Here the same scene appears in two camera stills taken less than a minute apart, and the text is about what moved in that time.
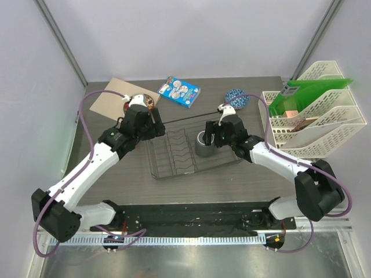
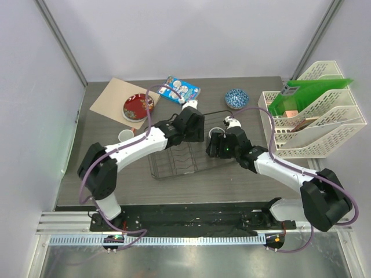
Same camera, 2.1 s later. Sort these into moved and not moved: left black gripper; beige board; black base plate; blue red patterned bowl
Moved: left black gripper
Not moved: beige board; blue red patterned bowl; black base plate
